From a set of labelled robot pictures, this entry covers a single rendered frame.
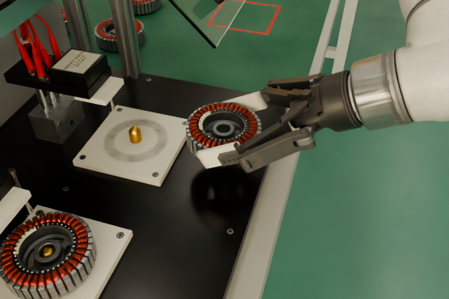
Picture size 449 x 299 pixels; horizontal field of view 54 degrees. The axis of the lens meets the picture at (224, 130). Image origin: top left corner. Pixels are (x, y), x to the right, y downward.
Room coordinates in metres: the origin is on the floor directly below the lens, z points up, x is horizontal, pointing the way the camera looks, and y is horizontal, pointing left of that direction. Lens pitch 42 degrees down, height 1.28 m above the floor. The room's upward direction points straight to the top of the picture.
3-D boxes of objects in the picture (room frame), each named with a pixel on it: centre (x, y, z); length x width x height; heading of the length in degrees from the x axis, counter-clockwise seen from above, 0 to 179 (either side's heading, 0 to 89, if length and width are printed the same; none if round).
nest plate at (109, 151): (0.54, 0.15, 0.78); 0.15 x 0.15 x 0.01; 73
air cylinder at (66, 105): (0.59, 0.29, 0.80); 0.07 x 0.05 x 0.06; 163
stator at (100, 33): (0.92, 0.24, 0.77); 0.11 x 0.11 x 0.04
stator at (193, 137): (0.50, 0.00, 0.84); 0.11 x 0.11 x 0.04
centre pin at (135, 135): (0.54, 0.15, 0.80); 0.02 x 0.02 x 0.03
